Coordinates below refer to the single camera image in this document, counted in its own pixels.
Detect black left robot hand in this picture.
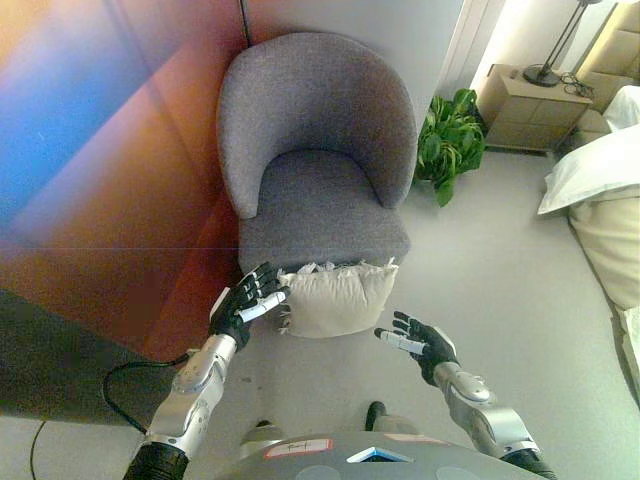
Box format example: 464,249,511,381
208,261,293,354

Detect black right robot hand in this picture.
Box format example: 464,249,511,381
374,310,460,387

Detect white fringed pillow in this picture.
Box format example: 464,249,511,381
273,256,400,340

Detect grey fabric armchair sofa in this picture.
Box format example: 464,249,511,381
215,31,418,275

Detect white bed pillow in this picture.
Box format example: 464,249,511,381
537,124,640,217

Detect silver robot right leg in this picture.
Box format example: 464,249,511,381
364,400,419,436

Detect silver robot leg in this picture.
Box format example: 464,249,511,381
364,400,419,436
238,419,282,460

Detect grey robot torso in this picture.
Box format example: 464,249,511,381
219,431,506,480

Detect silver robot left leg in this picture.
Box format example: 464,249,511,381
238,419,282,460

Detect dark grey carpet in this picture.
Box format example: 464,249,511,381
0,288,201,427

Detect green potted plant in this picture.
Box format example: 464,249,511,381
413,88,488,208

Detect beige wooden nightstand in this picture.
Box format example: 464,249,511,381
474,63,594,155

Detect black desk lamp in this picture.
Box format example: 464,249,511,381
522,0,592,89

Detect beige padded headboard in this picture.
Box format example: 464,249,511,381
574,0,640,134

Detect black cable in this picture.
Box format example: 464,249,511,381
102,352,190,435

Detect black lamp cord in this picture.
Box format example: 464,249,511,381
558,70,596,96

